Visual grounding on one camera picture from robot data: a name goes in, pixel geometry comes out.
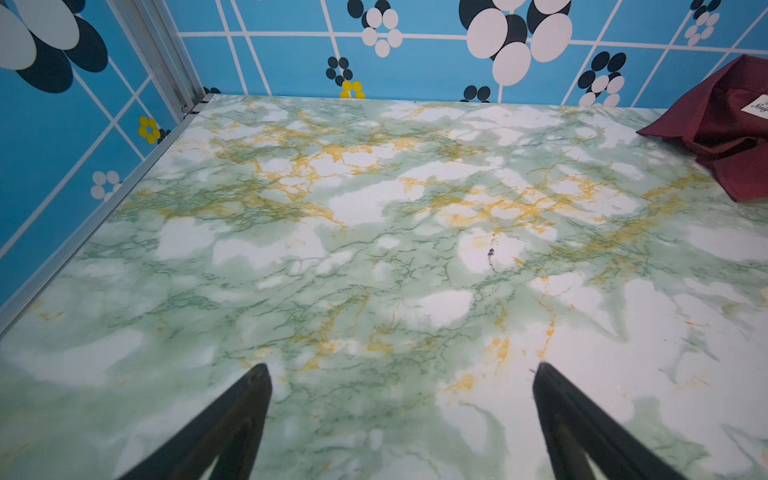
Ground aluminium corner post left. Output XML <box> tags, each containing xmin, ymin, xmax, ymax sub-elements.
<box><xmin>107</xmin><ymin>0</ymin><xmax>205</xmax><ymax>123</ymax></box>

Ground maroon shirt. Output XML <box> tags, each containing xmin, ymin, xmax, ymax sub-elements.
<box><xmin>637</xmin><ymin>55</ymin><xmax>767</xmax><ymax>202</ymax></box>

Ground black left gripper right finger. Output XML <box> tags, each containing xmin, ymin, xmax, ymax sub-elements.
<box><xmin>533</xmin><ymin>362</ymin><xmax>684</xmax><ymax>480</ymax></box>

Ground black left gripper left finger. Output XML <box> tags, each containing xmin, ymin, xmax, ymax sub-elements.
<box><xmin>122</xmin><ymin>364</ymin><xmax>272</xmax><ymax>479</ymax></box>

